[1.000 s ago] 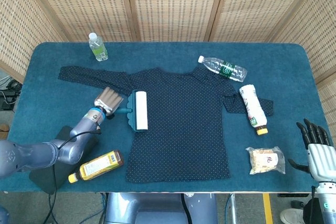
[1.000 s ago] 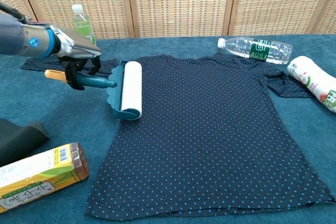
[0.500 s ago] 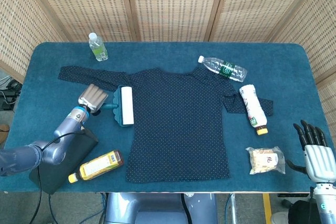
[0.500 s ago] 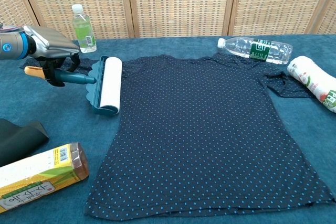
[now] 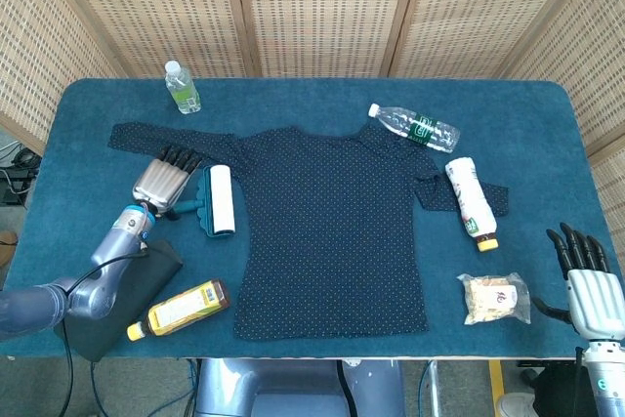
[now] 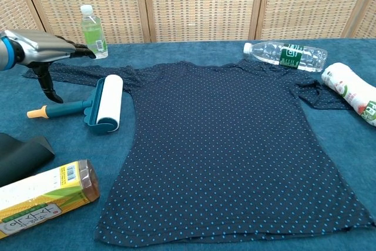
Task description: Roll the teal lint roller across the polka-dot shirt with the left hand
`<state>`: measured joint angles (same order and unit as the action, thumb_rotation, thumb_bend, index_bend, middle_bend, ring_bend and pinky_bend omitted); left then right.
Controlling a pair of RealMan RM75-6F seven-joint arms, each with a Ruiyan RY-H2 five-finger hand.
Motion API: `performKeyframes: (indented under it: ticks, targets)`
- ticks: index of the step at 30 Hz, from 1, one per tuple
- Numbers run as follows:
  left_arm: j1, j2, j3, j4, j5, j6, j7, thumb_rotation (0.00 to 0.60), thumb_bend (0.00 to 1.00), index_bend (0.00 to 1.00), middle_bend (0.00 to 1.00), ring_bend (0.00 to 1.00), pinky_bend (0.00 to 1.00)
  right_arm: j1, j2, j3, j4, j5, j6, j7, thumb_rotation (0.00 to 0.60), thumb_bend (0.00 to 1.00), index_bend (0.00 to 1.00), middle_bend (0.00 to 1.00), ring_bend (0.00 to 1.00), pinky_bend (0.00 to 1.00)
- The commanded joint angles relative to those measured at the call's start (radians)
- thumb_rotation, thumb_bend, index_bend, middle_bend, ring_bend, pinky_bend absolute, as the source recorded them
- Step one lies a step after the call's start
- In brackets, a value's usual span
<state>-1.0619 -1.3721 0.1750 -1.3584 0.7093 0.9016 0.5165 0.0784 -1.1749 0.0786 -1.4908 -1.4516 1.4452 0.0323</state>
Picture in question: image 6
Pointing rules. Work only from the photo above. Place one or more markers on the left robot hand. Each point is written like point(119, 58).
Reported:
point(41, 46)

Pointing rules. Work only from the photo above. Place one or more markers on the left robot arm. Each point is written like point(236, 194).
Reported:
point(6, 52)

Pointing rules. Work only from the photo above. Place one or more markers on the navy polka dot shirt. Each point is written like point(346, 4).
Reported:
point(223, 145)

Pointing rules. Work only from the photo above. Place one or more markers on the small bottle light green label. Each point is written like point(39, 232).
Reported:
point(94, 38)

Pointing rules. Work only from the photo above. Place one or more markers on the black mat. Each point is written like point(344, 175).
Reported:
point(20, 154)

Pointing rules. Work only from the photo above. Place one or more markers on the amber tea bottle yellow label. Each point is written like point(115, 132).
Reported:
point(38, 195)

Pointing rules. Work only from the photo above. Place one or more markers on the woven rattan folding screen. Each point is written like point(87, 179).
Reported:
point(188, 4)

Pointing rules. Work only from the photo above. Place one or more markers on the teal tablecloth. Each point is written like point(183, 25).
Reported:
point(73, 227)

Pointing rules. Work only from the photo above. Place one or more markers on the clear bottle dark green label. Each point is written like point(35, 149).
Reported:
point(289, 55)

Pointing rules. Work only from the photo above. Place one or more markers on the white printed bottle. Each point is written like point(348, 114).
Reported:
point(349, 90)

